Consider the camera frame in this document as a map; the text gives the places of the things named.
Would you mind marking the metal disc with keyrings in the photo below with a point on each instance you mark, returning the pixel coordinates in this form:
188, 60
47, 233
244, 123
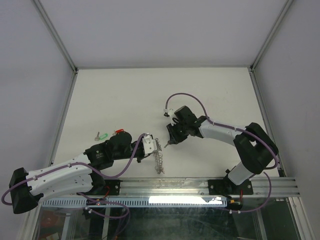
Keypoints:
158, 157

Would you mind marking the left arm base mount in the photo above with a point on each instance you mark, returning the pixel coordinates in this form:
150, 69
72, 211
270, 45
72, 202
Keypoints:
111, 187

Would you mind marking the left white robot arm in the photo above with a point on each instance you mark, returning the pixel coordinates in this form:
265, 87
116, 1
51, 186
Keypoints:
85, 173

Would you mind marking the aluminium frame post left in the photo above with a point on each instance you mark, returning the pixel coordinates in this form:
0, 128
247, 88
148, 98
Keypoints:
39, 7

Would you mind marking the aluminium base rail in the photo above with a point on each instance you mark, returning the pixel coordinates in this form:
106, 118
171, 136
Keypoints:
275, 187

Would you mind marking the green tag key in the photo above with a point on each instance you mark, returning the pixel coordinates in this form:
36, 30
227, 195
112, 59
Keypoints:
100, 137

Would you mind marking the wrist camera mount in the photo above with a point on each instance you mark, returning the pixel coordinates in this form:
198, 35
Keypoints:
169, 113
149, 143

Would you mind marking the aluminium frame post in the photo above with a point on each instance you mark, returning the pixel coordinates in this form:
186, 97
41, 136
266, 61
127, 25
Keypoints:
39, 7
272, 33

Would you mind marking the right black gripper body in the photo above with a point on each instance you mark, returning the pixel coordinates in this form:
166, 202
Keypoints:
181, 128

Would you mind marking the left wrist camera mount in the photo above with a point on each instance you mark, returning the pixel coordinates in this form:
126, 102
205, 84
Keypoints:
149, 143

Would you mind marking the white slotted cable duct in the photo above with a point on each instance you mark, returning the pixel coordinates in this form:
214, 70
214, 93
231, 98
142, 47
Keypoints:
139, 202

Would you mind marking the aluminium frame post right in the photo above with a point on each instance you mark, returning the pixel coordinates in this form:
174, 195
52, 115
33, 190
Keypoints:
272, 33

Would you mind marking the red tag key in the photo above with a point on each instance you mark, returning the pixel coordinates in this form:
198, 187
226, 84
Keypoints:
118, 131

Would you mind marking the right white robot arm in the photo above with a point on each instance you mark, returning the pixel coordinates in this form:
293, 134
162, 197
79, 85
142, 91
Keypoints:
255, 148

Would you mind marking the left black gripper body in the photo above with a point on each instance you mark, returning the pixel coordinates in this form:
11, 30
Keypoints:
138, 154

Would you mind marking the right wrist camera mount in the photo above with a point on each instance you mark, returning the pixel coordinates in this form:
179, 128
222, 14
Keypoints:
169, 113

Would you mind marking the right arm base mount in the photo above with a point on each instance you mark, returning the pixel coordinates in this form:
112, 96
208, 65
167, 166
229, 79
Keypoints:
225, 187

